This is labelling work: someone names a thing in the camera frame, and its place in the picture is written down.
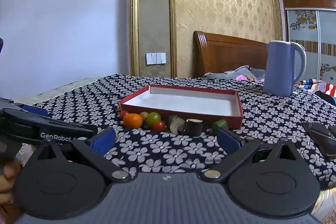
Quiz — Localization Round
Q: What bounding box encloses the wooden bed headboard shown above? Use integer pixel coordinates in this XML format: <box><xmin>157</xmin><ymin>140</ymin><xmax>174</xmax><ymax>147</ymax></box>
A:
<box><xmin>194</xmin><ymin>30</ymin><xmax>269</xmax><ymax>78</ymax></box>

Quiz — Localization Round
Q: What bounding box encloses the red shallow cardboard box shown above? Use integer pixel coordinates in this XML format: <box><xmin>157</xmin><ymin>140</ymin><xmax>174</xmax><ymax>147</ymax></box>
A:
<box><xmin>118</xmin><ymin>84</ymin><xmax>244</xmax><ymax>130</ymax></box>

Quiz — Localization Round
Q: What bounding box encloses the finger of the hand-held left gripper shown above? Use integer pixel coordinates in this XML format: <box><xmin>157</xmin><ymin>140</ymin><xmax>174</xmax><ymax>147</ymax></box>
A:
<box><xmin>0</xmin><ymin>98</ymin><xmax>49</xmax><ymax>117</ymax></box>
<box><xmin>0</xmin><ymin>108</ymin><xmax>98</xmax><ymax>146</ymax></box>

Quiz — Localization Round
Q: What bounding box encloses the white wall light switch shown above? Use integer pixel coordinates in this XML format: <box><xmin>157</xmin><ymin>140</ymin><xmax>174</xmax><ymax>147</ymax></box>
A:
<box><xmin>146</xmin><ymin>52</ymin><xmax>167</xmax><ymax>65</ymax></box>

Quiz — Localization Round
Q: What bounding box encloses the striped colourful cloth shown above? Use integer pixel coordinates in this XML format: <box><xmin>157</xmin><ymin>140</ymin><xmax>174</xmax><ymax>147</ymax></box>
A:
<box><xmin>297</xmin><ymin>78</ymin><xmax>336</xmax><ymax>106</ymax></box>

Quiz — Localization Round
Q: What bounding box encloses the black smartphone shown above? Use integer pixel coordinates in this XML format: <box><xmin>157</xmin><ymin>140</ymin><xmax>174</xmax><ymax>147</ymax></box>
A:
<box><xmin>302</xmin><ymin>122</ymin><xmax>336</xmax><ymax>160</ymax></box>

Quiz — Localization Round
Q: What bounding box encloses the wardrobe with floral doors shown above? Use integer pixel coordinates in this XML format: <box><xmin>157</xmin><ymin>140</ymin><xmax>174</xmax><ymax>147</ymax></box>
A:
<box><xmin>280</xmin><ymin>0</ymin><xmax>336</xmax><ymax>83</ymax></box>

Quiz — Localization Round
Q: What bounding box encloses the green tomato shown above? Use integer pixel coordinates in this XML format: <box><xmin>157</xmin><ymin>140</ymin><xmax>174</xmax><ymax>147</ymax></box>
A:
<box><xmin>146</xmin><ymin>112</ymin><xmax>161</xmax><ymax>126</ymax></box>

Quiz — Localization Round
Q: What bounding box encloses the person's left hand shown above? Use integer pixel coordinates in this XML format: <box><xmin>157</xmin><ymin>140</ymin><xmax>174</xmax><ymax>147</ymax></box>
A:
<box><xmin>0</xmin><ymin>157</ymin><xmax>22</xmax><ymax>224</ymax></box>

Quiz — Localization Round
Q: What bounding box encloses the dark eggplant chunk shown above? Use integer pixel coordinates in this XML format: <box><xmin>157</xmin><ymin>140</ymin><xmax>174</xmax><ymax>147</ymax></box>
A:
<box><xmin>184</xmin><ymin>118</ymin><xmax>204</xmax><ymax>137</ymax></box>

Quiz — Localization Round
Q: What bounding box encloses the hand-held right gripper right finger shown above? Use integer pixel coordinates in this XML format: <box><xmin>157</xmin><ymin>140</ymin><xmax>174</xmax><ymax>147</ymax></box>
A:
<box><xmin>201</xmin><ymin>127</ymin><xmax>302</xmax><ymax>182</ymax></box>

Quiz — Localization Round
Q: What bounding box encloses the orange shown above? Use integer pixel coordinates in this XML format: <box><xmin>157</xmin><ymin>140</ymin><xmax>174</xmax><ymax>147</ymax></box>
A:
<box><xmin>123</xmin><ymin>113</ymin><xmax>143</xmax><ymax>129</ymax></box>

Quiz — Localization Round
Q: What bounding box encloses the notched eggplant chunk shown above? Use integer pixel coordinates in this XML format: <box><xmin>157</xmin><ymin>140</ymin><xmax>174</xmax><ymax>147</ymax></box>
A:
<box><xmin>168</xmin><ymin>115</ymin><xmax>186</xmax><ymax>134</ymax></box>

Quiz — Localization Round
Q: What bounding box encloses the blue electric kettle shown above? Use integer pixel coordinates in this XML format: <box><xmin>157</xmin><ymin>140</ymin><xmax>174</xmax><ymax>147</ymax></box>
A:
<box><xmin>263</xmin><ymin>40</ymin><xmax>307</xmax><ymax>97</ymax></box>

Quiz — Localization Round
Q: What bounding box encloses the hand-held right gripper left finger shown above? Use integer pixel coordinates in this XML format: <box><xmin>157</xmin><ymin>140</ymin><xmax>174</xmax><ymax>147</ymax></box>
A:
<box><xmin>33</xmin><ymin>127</ymin><xmax>132</xmax><ymax>183</ymax></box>

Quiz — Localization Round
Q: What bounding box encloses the grey pink blanket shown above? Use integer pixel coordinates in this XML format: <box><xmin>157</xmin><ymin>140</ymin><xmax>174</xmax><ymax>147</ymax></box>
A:
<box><xmin>203</xmin><ymin>65</ymin><xmax>265</xmax><ymax>82</ymax></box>

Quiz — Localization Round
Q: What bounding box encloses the green cucumber chunk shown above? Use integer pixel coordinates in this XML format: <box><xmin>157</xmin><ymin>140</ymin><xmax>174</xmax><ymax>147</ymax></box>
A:
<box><xmin>212</xmin><ymin>119</ymin><xmax>229</xmax><ymax>132</ymax></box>

